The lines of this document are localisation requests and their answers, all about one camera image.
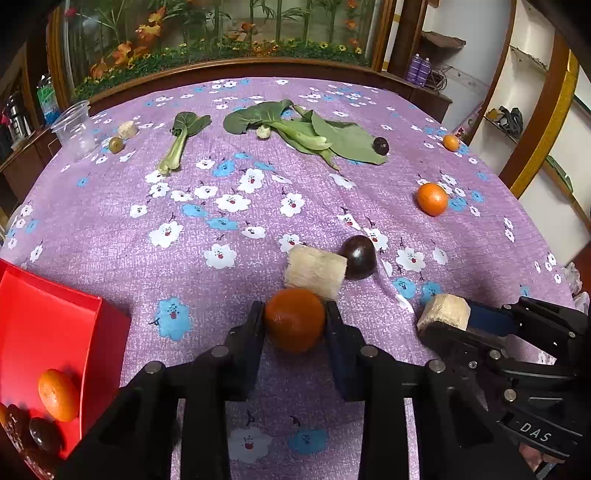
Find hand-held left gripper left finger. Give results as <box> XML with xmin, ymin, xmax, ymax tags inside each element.
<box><xmin>60</xmin><ymin>300</ymin><xmax>266</xmax><ymax>480</ymax></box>

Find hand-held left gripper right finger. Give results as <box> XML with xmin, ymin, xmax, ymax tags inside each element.
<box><xmin>325</xmin><ymin>302</ymin><xmax>522</xmax><ymax>480</ymax></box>

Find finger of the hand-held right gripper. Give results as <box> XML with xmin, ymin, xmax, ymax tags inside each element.
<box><xmin>466</xmin><ymin>300</ymin><xmax>522</xmax><ymax>330</ymax></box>
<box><xmin>420</xmin><ymin>323</ymin><xmax>504</xmax><ymax>370</ymax></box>

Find red plastic box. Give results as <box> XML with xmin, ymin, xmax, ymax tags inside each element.
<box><xmin>0</xmin><ymin>258</ymin><xmax>132</xmax><ymax>462</ymax></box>

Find red wrinkled date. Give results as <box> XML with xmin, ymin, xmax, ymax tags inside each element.
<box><xmin>0</xmin><ymin>403</ymin><xmax>21</xmax><ymax>446</ymax></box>

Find purple floral tablecloth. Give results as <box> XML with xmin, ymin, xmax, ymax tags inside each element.
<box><xmin>0</xmin><ymin>76</ymin><xmax>578</xmax><ymax>480</ymax></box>

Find large bok choy leaves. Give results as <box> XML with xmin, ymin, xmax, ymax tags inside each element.
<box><xmin>223</xmin><ymin>99</ymin><xmax>387</xmax><ymax>169</ymax></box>

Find small bok choy stalk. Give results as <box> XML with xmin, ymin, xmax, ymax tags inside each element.
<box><xmin>158</xmin><ymin>112</ymin><xmax>212</xmax><ymax>175</ymax></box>

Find clear plastic cup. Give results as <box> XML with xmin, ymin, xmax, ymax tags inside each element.
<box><xmin>51</xmin><ymin>100</ymin><xmax>98</xmax><ymax>162</ymax></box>

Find brown wood piece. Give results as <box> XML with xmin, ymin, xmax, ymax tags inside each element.
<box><xmin>422</xmin><ymin>31</ymin><xmax>467</xmax><ymax>49</ymax></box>

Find artificial flower display case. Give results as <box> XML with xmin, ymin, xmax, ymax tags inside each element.
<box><xmin>48</xmin><ymin>0</ymin><xmax>395</xmax><ymax>107</ymax></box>

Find green label water bottle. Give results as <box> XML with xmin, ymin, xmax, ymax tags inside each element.
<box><xmin>37</xmin><ymin>76</ymin><xmax>61</xmax><ymax>125</ymax></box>

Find black thermos flask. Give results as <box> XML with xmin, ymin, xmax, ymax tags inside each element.
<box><xmin>2</xmin><ymin>92</ymin><xmax>31</xmax><ymax>139</ymax></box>

